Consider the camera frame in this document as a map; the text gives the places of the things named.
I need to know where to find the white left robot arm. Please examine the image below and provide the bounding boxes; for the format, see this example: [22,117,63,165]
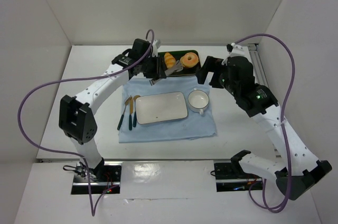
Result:
[59,39,164,180]

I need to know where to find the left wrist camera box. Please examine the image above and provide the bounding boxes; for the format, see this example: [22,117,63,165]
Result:
[152,39,161,57]

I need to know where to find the white rectangular plate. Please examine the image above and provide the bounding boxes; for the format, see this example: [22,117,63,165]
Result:
[136,91,188,125]

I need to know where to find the dark green tray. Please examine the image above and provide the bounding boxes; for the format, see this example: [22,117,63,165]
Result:
[158,50,201,77]

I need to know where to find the gold spoon teal handle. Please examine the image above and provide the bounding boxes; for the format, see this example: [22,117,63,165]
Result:
[133,95,140,127]

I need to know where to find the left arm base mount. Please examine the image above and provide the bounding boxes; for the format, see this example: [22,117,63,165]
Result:
[62,162,122,195]

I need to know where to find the gold fork teal handle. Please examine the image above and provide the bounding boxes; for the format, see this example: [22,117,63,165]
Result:
[117,96,132,130]

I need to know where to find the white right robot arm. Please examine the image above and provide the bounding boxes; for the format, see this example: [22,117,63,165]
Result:
[196,56,332,200]

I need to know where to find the gold knife teal handle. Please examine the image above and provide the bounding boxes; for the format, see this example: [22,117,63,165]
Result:
[128,96,134,130]

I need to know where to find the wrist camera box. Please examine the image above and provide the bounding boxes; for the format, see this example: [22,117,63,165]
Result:
[152,39,161,57]
[227,43,245,57]

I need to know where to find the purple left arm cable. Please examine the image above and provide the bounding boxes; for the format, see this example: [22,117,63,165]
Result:
[17,29,155,217]

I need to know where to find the yellow croissant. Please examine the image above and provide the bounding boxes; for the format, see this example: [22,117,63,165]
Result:
[164,52,176,69]

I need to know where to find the orange bagel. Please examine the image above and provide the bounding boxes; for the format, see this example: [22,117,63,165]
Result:
[180,52,199,68]

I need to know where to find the metal tongs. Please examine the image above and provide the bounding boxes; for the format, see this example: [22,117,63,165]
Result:
[149,60,183,86]

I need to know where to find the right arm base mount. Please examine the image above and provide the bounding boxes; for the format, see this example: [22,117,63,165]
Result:
[210,162,262,192]

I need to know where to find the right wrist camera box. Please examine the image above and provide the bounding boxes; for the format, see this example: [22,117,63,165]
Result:
[227,43,245,57]

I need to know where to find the white soup cup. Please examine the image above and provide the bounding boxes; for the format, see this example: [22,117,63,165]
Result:
[187,88,210,116]

